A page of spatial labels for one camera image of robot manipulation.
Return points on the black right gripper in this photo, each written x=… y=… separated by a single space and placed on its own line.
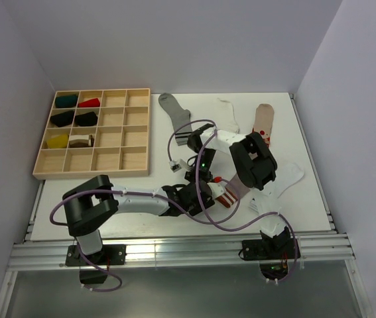
x=191 y=175

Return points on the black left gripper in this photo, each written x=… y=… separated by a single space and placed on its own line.
x=207 y=203

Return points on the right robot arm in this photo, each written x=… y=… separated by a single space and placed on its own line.
x=255 y=167

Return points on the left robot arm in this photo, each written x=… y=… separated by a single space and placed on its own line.
x=88 y=206

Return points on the plain white sock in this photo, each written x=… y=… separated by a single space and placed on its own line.
x=225 y=116

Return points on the beige sock with rust stripes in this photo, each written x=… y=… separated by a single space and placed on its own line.
x=232 y=192

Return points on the grey sock with black stripes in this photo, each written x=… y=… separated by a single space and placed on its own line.
x=179 y=117

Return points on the beige red reindeer sock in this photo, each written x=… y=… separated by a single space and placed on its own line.
x=263 y=124

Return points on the white sock with black stripes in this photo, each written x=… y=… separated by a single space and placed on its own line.
x=267 y=200

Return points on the wooden compartment tray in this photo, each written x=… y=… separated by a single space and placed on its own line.
x=121 y=137

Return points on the rolled black sock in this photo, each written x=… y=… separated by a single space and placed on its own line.
x=86 y=119

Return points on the rolled red sock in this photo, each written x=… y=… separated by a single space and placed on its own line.
x=90 y=103

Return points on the rolled brown white sock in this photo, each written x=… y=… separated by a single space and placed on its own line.
x=81 y=140

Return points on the rolled yellow sock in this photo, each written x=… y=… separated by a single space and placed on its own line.
x=58 y=142

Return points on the rolled dark sock in tray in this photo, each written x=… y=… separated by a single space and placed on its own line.
x=62 y=119

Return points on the rolled green sock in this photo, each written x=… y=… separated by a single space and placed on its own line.
x=66 y=101

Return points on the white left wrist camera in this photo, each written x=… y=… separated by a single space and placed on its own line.
x=217 y=190

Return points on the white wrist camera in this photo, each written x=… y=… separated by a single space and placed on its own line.
x=217 y=190
x=176 y=165

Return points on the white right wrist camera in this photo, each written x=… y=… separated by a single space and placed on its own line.
x=176 y=165

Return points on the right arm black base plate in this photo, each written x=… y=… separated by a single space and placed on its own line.
x=264 y=249

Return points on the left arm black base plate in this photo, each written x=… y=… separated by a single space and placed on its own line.
x=110 y=254

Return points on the aluminium extrusion rail frame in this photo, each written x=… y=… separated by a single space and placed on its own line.
x=192 y=272

